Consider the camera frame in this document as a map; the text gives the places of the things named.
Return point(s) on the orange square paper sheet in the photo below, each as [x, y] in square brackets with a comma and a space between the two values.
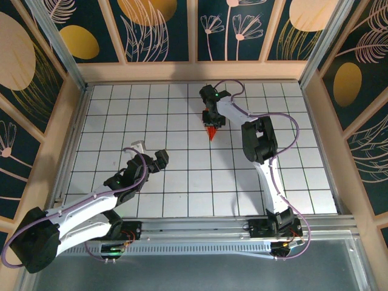
[212, 133]

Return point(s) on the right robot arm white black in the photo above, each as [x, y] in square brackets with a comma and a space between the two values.
[260, 142]

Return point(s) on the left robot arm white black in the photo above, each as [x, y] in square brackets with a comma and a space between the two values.
[36, 242]

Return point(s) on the grey metal sheet panel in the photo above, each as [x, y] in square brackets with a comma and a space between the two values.
[194, 272]

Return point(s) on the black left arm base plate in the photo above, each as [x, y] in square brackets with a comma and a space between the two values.
[133, 227]

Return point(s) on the aluminium side rail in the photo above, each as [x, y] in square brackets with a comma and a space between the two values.
[74, 145]
[322, 145]

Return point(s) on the aluminium front frame rail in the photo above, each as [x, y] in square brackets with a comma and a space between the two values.
[194, 227]

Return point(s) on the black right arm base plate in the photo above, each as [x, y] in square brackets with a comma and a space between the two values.
[257, 228]

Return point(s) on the aluminium corner post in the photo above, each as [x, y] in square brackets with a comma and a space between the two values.
[321, 45]
[65, 57]

